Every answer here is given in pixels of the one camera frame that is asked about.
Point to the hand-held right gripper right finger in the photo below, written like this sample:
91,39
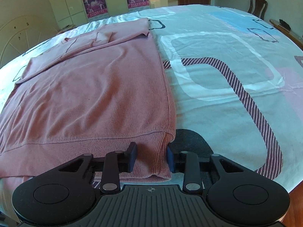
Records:
170,159

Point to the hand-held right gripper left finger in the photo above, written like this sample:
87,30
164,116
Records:
133,157

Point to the pink sweatshirt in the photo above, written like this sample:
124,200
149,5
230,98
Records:
94,94

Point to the patterned bed sheet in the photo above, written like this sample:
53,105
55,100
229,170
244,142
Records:
213,75

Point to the cream glossy wardrobe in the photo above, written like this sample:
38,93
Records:
113,2

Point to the cream round headboard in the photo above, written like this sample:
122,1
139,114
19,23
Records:
23,33

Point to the dark wooden chair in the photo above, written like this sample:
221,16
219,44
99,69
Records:
257,6

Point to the wooden side table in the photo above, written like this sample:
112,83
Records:
296,34

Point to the dark object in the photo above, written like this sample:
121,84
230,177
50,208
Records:
285,24

